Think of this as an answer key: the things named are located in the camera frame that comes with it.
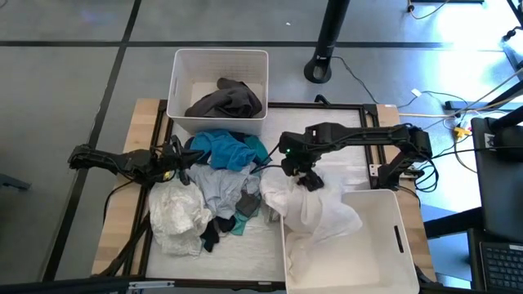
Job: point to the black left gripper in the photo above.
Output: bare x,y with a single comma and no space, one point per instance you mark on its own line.
171,159

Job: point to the black aluminium table frame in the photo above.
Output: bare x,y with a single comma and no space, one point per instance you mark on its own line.
294,105

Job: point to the blue garment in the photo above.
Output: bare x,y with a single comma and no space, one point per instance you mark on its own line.
220,151

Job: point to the dark grey garment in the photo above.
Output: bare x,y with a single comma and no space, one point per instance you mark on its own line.
229,102

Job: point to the white table mat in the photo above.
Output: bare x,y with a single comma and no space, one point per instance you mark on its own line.
245,261

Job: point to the small white tag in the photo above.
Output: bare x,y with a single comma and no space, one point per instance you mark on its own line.
416,92

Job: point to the white garment black line print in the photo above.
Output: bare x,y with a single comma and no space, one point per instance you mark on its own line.
180,216

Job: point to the black clamp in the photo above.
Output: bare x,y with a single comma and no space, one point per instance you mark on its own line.
322,100

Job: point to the silver bracket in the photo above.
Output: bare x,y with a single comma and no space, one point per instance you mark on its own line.
151,285

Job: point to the white plastic storage bin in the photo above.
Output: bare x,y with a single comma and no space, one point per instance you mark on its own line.
388,212
220,126

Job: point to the small metal bracket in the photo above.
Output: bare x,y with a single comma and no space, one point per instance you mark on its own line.
374,170

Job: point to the yellow plug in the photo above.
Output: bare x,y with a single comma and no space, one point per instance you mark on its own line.
461,132

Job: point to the grey floor foot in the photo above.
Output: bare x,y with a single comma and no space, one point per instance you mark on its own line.
14,182

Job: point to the black pole with round base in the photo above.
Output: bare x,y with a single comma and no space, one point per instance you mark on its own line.
327,41

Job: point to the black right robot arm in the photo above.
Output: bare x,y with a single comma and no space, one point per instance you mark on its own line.
359,136

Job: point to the dark sock maroon cuff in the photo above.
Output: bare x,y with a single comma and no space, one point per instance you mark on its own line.
226,224

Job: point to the grey sock teal cuff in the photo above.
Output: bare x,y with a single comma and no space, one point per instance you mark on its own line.
248,204

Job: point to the black beam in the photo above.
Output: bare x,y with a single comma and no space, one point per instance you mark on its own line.
61,286

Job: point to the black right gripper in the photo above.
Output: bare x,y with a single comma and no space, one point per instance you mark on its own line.
296,165

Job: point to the light grey-blue shirt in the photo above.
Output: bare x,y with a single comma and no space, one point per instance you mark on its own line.
220,188

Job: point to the dark sock teal toe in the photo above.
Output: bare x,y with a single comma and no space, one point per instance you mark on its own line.
209,239

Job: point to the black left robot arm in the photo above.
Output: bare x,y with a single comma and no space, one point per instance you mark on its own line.
106,157

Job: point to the black laptop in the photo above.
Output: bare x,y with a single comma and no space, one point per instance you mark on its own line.
502,261

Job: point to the black floor bar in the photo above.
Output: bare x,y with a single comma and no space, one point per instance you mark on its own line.
457,105

